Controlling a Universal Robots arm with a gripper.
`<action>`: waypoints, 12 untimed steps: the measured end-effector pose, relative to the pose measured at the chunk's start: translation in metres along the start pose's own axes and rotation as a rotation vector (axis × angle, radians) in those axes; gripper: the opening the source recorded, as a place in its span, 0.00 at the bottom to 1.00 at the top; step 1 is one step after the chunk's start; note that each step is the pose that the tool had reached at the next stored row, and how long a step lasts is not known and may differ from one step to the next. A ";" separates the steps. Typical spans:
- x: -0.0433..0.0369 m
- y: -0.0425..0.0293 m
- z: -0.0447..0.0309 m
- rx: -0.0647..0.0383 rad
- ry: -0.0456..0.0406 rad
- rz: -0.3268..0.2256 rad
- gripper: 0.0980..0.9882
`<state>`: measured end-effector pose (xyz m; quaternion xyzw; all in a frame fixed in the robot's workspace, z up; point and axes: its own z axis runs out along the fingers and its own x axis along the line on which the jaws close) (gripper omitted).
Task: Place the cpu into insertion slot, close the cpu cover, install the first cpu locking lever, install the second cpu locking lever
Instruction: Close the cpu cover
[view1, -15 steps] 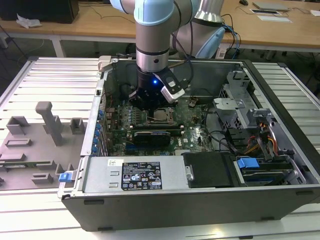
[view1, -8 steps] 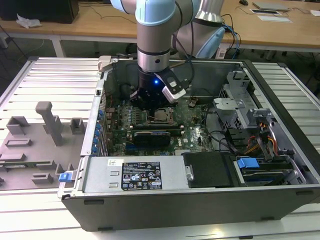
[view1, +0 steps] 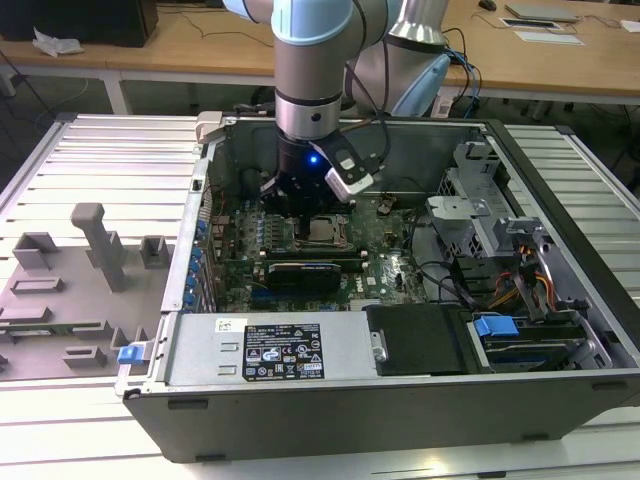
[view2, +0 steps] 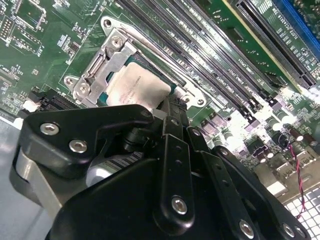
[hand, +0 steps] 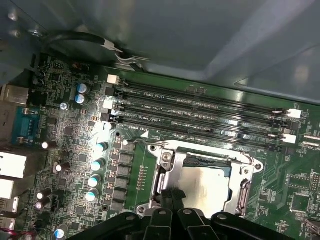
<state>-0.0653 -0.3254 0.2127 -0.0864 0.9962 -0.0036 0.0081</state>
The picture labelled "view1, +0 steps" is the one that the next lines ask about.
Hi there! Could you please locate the silver CPU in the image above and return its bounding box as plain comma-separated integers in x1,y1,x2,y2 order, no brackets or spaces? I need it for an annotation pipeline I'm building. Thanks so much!
307,217,344,244

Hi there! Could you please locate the grey parts rack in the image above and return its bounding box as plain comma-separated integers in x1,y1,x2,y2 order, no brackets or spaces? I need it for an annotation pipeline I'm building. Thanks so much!
0,202,174,384

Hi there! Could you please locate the green motherboard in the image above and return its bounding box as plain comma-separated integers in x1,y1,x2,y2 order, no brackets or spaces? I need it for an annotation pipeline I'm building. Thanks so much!
209,194,436,314

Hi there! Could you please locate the black box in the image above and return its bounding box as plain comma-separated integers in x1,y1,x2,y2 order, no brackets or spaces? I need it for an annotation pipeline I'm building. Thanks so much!
0,0,160,49

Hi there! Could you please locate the blue cable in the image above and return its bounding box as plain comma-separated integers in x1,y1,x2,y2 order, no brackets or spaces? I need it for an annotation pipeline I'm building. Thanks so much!
444,47,485,109

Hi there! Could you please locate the coloured wire bundle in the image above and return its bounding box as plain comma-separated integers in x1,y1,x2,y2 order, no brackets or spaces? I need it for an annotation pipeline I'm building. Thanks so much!
492,242,557,311

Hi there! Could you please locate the metal socket cover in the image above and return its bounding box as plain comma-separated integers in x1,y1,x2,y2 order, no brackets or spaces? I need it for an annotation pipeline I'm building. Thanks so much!
293,213,354,250

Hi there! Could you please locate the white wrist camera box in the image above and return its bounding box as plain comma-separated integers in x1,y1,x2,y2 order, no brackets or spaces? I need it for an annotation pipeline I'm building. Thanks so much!
312,137,376,204

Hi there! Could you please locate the silver power supply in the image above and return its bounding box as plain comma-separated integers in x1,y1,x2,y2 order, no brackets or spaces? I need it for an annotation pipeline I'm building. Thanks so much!
162,312,389,386

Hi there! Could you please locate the grey case latch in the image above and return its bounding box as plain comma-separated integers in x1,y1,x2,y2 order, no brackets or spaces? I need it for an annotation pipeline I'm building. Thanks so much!
194,111,225,147

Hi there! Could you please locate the black PC case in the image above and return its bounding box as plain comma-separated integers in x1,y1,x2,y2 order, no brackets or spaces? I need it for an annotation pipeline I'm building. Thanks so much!
114,110,640,464

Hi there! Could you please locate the green RAM stick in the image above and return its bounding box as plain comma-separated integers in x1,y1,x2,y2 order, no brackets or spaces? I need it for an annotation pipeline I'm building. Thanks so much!
0,323,101,337

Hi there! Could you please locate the silver laptop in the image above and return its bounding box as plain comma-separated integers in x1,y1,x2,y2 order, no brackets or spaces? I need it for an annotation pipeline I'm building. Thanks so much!
503,1,585,24

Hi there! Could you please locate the blue plastic latch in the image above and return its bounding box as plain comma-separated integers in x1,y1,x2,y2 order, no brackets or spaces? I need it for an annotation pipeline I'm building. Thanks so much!
118,342,152,366

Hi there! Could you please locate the crumpled white paper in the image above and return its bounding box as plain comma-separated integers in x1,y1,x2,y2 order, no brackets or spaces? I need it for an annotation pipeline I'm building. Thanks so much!
31,25,83,57

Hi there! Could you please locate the black camera cable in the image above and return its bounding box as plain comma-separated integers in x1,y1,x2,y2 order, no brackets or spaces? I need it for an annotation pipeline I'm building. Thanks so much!
342,29,394,174

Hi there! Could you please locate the black plastic shroud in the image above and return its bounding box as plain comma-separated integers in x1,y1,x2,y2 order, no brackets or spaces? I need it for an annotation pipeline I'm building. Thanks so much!
363,303,474,377

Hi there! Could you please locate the hard disk in blue carrier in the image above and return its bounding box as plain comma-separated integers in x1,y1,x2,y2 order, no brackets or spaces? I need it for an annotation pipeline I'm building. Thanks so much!
472,312,589,351

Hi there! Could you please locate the black graphics card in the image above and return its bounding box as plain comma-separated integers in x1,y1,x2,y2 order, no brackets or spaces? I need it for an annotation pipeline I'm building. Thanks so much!
254,258,346,299

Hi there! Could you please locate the CPU socket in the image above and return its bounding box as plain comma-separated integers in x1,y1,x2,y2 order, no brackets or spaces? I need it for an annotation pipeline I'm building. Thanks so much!
291,212,355,251

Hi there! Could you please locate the grey metal drive cage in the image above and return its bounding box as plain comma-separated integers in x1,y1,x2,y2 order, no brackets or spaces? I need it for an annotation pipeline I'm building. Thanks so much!
424,139,549,264

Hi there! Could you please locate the wooden desk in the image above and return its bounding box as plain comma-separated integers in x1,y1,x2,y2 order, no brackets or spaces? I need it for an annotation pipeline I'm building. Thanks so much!
0,0,640,116

